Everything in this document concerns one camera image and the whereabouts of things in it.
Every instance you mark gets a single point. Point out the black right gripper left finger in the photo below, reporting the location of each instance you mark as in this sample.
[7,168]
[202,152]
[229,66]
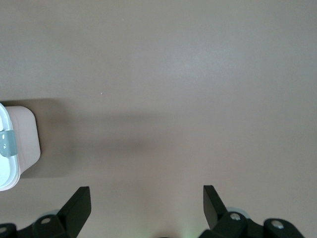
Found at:
[74,213]

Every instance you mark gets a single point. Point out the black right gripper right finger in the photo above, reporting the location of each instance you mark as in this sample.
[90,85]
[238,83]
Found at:
[215,213]

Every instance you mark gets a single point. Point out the pale pink plastic box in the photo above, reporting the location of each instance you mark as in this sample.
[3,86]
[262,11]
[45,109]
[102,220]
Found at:
[27,138]

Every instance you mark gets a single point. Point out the brown table cover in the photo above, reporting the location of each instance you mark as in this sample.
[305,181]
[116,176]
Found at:
[173,99]

